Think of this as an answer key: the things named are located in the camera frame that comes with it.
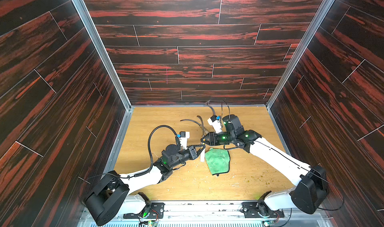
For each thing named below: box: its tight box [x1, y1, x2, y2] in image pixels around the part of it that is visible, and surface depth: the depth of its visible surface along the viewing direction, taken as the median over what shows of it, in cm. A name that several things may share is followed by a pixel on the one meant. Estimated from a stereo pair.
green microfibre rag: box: [205, 148, 231, 176], surface depth 88 cm
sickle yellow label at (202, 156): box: [196, 115, 206, 162], surface depth 75 cm
